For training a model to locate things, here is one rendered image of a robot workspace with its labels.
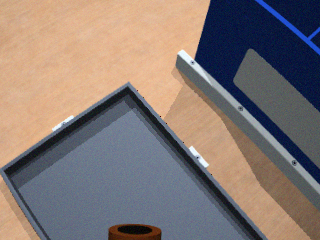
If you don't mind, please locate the blue crate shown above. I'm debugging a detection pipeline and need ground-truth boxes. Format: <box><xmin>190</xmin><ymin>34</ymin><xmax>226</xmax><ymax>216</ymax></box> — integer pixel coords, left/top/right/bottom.
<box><xmin>194</xmin><ymin>0</ymin><xmax>320</xmax><ymax>185</ymax></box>

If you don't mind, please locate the dark grey shallow tray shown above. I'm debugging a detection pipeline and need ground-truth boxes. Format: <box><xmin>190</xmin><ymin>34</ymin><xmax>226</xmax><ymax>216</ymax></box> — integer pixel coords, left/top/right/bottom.
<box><xmin>0</xmin><ymin>82</ymin><xmax>269</xmax><ymax>240</ymax></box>

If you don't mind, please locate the brown glass bottle with cream label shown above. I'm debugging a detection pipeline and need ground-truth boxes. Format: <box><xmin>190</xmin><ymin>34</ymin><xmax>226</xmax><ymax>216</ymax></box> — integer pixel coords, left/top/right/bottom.
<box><xmin>108</xmin><ymin>224</ymin><xmax>162</xmax><ymax>240</ymax></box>

